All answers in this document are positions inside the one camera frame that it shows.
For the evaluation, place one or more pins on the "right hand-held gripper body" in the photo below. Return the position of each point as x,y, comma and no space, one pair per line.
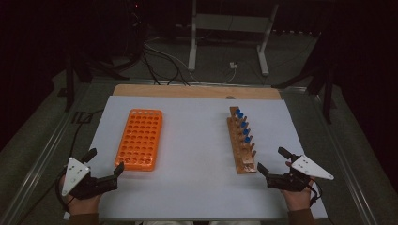
291,181

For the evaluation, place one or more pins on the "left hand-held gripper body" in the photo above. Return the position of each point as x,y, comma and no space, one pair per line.
94,186

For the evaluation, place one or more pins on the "wooden test tube rack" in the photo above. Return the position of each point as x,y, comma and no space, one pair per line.
241,156

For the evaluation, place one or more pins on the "orange plastic test tube rack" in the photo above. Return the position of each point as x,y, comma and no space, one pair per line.
139,140

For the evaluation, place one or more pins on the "person's right hand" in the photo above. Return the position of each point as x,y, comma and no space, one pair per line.
297,200

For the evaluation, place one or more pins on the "person's left hand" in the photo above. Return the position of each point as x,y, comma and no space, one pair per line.
83,206

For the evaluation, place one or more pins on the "white table board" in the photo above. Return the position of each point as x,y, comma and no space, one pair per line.
194,156

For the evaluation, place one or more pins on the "dark tripod stand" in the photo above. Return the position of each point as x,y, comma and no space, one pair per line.
70,84
327,90

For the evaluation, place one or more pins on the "white plug adapter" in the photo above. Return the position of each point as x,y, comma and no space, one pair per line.
233,65

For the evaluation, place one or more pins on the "dark equipment with red light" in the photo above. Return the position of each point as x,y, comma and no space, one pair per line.
135,28

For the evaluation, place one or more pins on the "grey metal stand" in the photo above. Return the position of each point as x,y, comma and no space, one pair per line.
192,47

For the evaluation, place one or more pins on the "black floor bracket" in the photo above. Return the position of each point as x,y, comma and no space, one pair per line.
82,117

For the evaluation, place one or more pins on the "aluminium frame rail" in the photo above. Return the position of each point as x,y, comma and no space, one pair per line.
40,159
347,168

